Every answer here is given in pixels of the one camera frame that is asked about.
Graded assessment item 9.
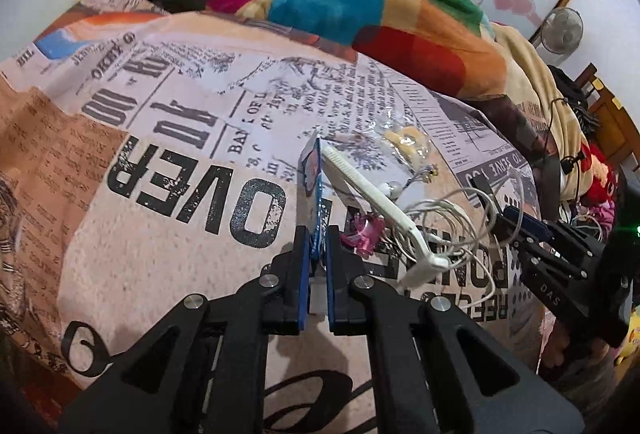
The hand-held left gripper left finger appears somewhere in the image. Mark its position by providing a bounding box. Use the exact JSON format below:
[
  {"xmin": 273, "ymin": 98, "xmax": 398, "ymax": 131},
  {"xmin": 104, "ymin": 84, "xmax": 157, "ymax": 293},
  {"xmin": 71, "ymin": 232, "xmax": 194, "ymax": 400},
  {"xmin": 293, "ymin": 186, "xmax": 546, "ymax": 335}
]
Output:
[{"xmin": 57, "ymin": 226, "xmax": 313, "ymax": 434}]

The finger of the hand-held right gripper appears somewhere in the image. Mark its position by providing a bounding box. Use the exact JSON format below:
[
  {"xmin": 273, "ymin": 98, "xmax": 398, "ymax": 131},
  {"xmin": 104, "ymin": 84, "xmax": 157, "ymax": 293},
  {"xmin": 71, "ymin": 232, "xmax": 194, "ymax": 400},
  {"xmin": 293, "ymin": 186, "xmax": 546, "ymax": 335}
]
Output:
[
  {"xmin": 510, "ymin": 231, "xmax": 601, "ymax": 282},
  {"xmin": 501, "ymin": 205, "xmax": 608, "ymax": 255}
]

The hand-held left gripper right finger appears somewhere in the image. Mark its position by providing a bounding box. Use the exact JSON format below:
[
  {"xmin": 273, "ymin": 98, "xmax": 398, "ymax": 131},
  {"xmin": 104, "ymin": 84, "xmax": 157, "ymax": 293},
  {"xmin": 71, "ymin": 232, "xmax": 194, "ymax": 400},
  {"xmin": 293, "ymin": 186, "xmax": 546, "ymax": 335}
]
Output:
[{"xmin": 326, "ymin": 225, "xmax": 586, "ymax": 434}]

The blue packet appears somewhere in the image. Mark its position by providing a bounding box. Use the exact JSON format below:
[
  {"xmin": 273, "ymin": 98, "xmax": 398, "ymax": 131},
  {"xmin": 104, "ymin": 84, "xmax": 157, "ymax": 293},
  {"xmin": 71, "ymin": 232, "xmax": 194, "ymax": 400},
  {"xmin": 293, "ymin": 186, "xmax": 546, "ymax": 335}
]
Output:
[{"xmin": 298, "ymin": 136, "xmax": 328, "ymax": 317}]

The white earphone cable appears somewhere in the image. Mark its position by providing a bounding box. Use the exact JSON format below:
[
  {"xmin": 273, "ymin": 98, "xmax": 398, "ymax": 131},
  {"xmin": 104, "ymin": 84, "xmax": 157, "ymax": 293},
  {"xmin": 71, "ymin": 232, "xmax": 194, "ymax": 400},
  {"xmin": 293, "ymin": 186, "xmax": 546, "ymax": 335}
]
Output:
[{"xmin": 375, "ymin": 169, "xmax": 526, "ymax": 297}]

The person's right hand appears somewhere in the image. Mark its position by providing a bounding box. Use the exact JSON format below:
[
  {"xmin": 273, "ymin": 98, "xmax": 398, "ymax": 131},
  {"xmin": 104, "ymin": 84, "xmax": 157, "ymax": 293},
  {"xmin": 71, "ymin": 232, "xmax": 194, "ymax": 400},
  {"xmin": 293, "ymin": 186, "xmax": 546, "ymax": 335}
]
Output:
[{"xmin": 550, "ymin": 319, "xmax": 613, "ymax": 380}]

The pink plastic hair clip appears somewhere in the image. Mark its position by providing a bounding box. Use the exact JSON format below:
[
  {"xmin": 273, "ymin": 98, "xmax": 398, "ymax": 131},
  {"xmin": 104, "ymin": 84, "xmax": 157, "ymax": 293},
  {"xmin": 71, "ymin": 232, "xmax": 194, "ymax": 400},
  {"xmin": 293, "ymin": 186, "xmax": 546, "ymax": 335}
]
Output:
[{"xmin": 340, "ymin": 216, "xmax": 386, "ymax": 257}]

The red plush toy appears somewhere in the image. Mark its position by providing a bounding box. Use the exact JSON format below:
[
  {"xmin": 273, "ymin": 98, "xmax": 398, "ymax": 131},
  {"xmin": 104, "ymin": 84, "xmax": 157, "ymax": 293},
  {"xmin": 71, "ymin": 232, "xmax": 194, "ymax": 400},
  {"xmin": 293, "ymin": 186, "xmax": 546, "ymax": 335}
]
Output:
[{"xmin": 580, "ymin": 144, "xmax": 618, "ymax": 215}]

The white toothbrush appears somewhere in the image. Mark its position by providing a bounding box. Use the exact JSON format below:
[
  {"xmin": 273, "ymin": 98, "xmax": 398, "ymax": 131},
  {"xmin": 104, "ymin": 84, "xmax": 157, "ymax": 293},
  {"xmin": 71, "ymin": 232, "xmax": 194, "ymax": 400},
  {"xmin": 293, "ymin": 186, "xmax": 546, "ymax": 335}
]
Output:
[{"xmin": 320, "ymin": 144, "xmax": 451, "ymax": 291}]

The wooden bed headboard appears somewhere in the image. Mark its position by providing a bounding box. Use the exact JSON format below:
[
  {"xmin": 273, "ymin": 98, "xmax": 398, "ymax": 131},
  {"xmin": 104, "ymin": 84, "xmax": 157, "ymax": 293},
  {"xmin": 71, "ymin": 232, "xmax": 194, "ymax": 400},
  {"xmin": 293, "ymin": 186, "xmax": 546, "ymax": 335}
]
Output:
[{"xmin": 575, "ymin": 64, "xmax": 640, "ymax": 175}]

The black striped clothing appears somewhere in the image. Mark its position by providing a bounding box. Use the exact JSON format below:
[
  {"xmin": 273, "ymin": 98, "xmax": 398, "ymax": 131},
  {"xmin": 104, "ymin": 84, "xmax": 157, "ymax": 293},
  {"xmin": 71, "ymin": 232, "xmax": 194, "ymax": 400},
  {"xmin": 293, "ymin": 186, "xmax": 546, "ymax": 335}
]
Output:
[{"xmin": 547, "ymin": 66, "xmax": 601, "ymax": 129}]

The clear plastic bag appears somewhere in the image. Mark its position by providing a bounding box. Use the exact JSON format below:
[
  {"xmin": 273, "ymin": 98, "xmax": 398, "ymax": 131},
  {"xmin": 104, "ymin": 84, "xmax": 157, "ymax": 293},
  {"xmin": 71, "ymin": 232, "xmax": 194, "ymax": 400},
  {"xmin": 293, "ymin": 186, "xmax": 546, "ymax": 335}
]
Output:
[{"xmin": 360, "ymin": 108, "xmax": 441, "ymax": 175}]

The newspaper print bedsheet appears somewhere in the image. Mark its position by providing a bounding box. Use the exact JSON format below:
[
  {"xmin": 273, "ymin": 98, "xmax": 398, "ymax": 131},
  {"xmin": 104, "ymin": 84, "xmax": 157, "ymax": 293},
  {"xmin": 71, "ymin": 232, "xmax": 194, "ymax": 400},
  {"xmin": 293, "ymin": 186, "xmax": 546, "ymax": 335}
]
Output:
[{"xmin": 0, "ymin": 0, "xmax": 551, "ymax": 434}]

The standing electric fan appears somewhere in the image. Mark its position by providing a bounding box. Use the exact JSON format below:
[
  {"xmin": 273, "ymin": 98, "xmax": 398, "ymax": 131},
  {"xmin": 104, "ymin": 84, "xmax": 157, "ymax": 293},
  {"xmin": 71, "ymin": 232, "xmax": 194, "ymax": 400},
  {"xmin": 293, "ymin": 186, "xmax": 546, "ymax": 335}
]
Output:
[{"xmin": 530, "ymin": 6, "xmax": 585, "ymax": 59}]

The black clip cable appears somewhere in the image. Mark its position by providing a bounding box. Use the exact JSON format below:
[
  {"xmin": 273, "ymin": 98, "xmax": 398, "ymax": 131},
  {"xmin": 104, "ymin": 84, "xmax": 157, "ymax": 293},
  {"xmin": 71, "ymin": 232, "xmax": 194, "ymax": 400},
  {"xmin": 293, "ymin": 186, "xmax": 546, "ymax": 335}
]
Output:
[{"xmin": 542, "ymin": 96, "xmax": 591, "ymax": 205}]

